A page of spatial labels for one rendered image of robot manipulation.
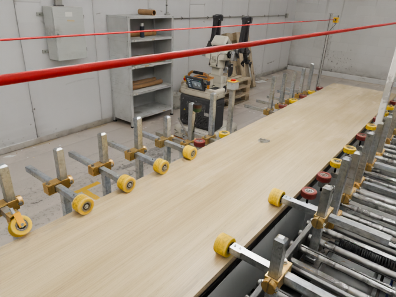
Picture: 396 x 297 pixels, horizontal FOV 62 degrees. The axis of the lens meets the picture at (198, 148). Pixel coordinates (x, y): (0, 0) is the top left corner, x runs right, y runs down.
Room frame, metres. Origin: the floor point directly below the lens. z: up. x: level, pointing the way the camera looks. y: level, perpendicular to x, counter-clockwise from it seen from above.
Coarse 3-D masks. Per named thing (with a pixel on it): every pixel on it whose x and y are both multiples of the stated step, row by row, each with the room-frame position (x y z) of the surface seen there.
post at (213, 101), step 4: (212, 96) 2.38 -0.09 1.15; (216, 96) 2.39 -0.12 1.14; (212, 100) 2.38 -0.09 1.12; (212, 104) 2.37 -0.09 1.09; (212, 108) 2.37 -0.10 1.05; (212, 112) 2.37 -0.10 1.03; (212, 116) 2.37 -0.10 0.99; (212, 120) 2.37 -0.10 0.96; (212, 124) 2.37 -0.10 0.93; (212, 128) 2.37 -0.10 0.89; (208, 132) 2.39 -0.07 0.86; (212, 132) 2.37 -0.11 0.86; (208, 144) 2.38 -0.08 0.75
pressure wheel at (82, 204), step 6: (78, 198) 1.22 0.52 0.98; (84, 198) 1.22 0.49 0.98; (90, 198) 1.23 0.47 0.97; (72, 204) 1.21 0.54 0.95; (78, 204) 1.19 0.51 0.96; (84, 204) 1.21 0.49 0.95; (90, 204) 1.23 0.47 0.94; (78, 210) 1.18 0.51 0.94; (84, 210) 1.21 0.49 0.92; (90, 210) 1.23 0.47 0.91
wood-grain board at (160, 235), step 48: (336, 96) 3.49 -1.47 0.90; (240, 144) 2.07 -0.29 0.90; (288, 144) 2.11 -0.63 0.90; (336, 144) 2.15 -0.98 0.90; (144, 192) 1.41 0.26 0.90; (192, 192) 1.43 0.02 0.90; (240, 192) 1.45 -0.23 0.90; (288, 192) 1.47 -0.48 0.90; (48, 240) 1.03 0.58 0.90; (96, 240) 1.04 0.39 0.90; (144, 240) 1.05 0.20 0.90; (192, 240) 1.07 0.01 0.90; (240, 240) 1.08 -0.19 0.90; (0, 288) 0.79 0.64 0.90; (48, 288) 0.80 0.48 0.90; (96, 288) 0.80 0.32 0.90; (144, 288) 0.81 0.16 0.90; (192, 288) 0.82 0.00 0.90
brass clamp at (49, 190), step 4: (68, 176) 1.42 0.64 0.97; (52, 180) 1.37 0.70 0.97; (56, 180) 1.37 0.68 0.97; (60, 180) 1.38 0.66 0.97; (64, 180) 1.38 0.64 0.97; (68, 180) 1.40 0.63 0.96; (72, 180) 1.42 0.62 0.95; (44, 184) 1.33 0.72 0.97; (52, 184) 1.34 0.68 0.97; (56, 184) 1.35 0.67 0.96; (64, 184) 1.38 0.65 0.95; (68, 184) 1.40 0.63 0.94; (44, 188) 1.33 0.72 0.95; (48, 188) 1.32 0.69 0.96; (52, 188) 1.33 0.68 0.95; (44, 192) 1.34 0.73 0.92; (48, 192) 1.31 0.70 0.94; (52, 192) 1.33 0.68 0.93; (56, 192) 1.34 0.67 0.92
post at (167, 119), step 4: (164, 116) 1.99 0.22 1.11; (168, 116) 1.99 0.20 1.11; (164, 120) 1.98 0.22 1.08; (168, 120) 1.98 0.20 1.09; (164, 124) 1.99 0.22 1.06; (168, 124) 1.98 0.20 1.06; (164, 128) 1.99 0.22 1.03; (168, 128) 1.98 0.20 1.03; (164, 132) 1.99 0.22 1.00; (168, 132) 1.98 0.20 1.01; (164, 136) 1.99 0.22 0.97; (168, 136) 1.98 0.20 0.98; (164, 148) 1.99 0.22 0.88; (168, 148) 1.98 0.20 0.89; (164, 152) 1.99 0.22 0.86; (168, 152) 1.98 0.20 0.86; (164, 156) 1.99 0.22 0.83; (168, 156) 1.98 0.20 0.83; (168, 160) 1.98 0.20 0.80
